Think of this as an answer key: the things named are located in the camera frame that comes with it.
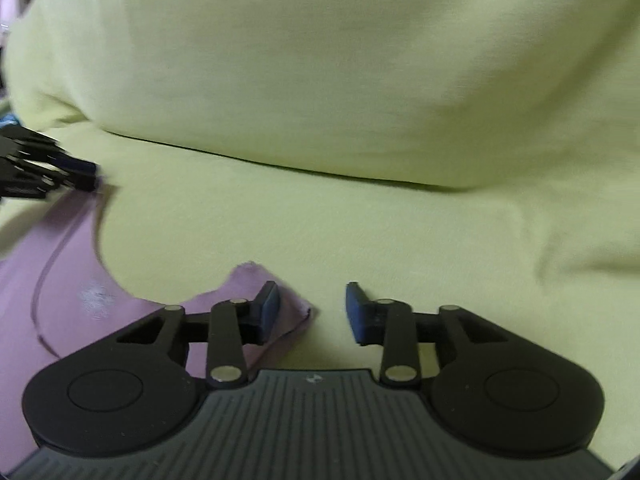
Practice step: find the purple garment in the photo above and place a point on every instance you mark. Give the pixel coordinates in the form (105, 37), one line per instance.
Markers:
(65, 270)

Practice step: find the light green sofa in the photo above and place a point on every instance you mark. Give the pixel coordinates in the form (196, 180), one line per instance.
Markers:
(350, 220)

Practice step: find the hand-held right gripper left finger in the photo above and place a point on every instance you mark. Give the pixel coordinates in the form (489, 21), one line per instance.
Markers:
(269, 307)

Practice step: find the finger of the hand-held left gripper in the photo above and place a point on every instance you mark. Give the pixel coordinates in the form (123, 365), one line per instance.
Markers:
(82, 167)
(75, 182)

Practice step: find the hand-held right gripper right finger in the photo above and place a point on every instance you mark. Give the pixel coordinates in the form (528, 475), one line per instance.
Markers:
(356, 310)

